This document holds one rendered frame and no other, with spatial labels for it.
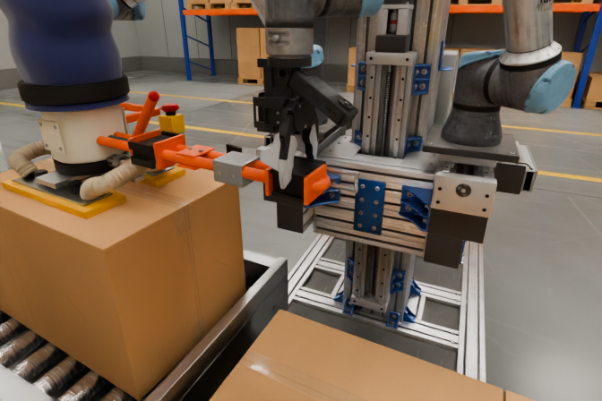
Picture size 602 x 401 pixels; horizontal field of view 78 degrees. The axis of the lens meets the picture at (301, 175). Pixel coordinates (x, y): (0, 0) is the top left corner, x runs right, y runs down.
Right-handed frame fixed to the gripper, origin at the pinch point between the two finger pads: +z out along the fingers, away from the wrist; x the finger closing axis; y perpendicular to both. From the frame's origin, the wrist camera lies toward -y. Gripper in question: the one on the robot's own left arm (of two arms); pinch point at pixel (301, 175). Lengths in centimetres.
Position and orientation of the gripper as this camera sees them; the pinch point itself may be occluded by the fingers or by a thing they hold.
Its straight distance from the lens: 66.4
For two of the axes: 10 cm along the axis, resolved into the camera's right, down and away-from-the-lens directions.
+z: 0.0, 9.3, 3.7
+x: -4.8, 3.3, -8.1
